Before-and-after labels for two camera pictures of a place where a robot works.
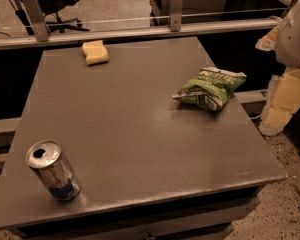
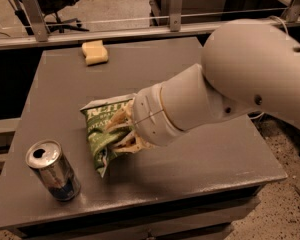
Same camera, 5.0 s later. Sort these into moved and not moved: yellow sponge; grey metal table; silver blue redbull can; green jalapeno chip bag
Moved: green jalapeno chip bag
Not moved: grey metal table; yellow sponge; silver blue redbull can
